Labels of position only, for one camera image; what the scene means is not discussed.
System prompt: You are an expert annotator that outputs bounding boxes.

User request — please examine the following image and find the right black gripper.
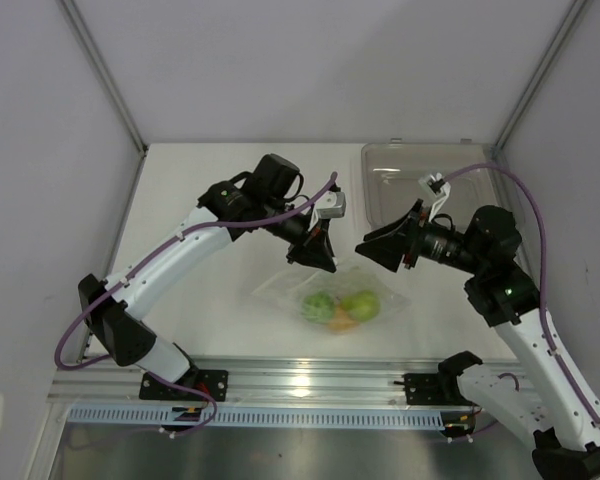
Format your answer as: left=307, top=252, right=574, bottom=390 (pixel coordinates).
left=356, top=199, right=486, bottom=276

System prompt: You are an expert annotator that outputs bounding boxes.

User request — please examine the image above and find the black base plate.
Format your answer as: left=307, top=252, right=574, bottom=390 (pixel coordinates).
left=139, top=369, right=229, bottom=402
left=394, top=373, right=473, bottom=406

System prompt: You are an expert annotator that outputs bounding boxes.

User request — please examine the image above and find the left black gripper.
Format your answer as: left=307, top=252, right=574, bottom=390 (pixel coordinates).
left=261, top=197, right=337, bottom=273

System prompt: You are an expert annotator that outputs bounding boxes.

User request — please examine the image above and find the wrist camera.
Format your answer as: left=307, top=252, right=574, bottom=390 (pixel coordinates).
left=309, top=190, right=346, bottom=228
left=418, top=173, right=451, bottom=220

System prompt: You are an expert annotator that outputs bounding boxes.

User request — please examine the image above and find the green pear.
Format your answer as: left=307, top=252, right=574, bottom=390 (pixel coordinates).
left=340, top=290, right=381, bottom=323

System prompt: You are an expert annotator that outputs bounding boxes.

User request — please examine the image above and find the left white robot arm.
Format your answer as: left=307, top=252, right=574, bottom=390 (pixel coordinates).
left=79, top=154, right=346, bottom=400

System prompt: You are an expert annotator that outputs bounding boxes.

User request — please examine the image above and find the left aluminium frame post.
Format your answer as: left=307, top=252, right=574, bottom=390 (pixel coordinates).
left=56, top=0, right=148, bottom=156

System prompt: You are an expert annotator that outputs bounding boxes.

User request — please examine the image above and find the aluminium frame post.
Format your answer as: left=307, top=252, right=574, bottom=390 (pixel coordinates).
left=491, top=0, right=593, bottom=156
left=56, top=0, right=148, bottom=156

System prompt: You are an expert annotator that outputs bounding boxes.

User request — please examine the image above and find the clear plastic food container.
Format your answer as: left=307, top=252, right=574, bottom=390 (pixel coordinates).
left=361, top=142, right=524, bottom=231

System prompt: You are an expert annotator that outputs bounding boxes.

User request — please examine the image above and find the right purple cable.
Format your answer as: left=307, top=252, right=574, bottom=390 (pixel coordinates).
left=432, top=161, right=600, bottom=451

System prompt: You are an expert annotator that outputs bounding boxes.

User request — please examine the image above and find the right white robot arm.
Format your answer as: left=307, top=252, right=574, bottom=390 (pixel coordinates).
left=355, top=201, right=600, bottom=479

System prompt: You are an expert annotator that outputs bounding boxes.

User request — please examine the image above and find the right aluminium frame post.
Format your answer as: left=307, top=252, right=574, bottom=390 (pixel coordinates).
left=491, top=0, right=593, bottom=156

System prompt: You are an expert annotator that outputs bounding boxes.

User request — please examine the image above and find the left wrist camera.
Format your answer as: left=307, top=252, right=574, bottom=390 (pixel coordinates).
left=309, top=190, right=346, bottom=228

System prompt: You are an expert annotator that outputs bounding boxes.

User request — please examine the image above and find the clear zip top bag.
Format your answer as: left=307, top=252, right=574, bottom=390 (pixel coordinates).
left=252, top=260, right=409, bottom=333

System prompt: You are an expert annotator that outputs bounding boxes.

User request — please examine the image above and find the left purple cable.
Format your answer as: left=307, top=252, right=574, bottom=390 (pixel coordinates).
left=53, top=171, right=339, bottom=441

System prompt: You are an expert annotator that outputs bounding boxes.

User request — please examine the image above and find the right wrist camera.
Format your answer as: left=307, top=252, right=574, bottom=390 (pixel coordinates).
left=418, top=173, right=451, bottom=220

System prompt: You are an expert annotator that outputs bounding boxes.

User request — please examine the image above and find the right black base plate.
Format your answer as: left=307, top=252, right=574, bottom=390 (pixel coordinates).
left=394, top=373, right=473, bottom=406

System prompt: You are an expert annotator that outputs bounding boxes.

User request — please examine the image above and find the slotted white cable duct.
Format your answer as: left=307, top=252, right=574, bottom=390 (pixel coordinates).
left=67, top=404, right=444, bottom=431

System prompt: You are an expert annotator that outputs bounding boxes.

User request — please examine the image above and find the orange fruit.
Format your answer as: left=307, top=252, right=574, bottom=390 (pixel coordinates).
left=327, top=308, right=359, bottom=333

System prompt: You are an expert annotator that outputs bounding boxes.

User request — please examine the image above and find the purple cable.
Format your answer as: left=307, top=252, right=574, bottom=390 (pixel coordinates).
left=432, top=161, right=600, bottom=451
left=53, top=171, right=339, bottom=441

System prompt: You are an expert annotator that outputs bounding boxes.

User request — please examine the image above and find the aluminium mounting rail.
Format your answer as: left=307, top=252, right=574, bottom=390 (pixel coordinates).
left=47, top=356, right=439, bottom=409

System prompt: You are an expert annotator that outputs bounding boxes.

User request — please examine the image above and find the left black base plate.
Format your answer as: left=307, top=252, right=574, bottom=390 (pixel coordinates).
left=139, top=369, right=229, bottom=402

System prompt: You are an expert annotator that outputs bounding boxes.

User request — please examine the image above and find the round green lime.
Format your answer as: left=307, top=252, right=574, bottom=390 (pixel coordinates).
left=301, top=292, right=336, bottom=324

